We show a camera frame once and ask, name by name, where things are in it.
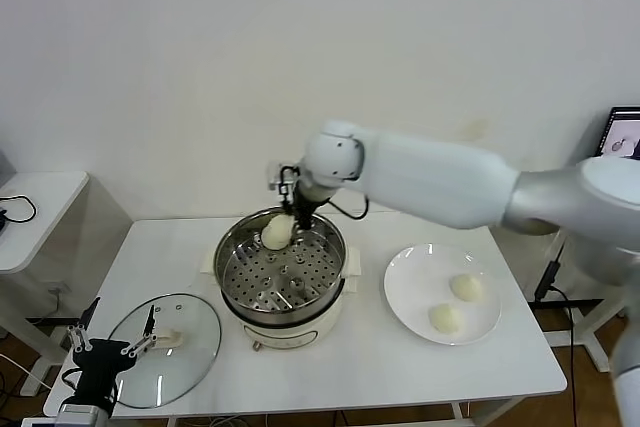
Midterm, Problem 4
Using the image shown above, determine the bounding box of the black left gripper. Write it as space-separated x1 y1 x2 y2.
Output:
67 296 162 407

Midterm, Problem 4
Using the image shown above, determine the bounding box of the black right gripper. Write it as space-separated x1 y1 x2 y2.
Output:
266 160 321 238

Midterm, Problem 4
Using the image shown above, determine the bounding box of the white steamed baozi bun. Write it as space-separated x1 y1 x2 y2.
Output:
449 273 485 303
261 214 296 251
428 302 465 335

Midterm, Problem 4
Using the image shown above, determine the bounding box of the glass lid with cream handle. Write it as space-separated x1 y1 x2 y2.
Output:
107 292 224 409

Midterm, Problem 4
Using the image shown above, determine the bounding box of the stainless steel steamer pot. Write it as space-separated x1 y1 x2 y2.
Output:
199 205 364 316

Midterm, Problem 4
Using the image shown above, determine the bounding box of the black floor bar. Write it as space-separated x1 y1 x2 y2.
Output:
529 299 605 313
25 316 86 329

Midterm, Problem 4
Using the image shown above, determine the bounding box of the cream electric cooker base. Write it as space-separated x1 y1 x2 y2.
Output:
219 274 361 353

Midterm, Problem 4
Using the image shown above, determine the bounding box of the white round plate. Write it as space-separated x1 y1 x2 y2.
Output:
383 244 503 347

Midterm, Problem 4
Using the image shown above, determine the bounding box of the white side table with laptop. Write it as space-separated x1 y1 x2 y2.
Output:
529 226 631 374

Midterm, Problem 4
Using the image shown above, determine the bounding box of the grey laptop with keyboard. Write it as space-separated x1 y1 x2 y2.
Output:
594 106 640 161

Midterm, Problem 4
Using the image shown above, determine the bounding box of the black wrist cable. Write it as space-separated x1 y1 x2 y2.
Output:
327 189 372 222

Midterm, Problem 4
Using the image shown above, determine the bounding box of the white floor cable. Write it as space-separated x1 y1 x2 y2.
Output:
0 352 51 391

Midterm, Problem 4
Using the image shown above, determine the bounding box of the white side table with cable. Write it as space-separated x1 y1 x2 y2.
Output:
0 171 91 398

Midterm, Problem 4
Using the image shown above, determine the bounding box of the black looped cable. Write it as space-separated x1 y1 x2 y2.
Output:
0 194 39 224

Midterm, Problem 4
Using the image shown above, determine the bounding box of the black cable with adapter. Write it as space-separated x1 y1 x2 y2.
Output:
532 246 581 427

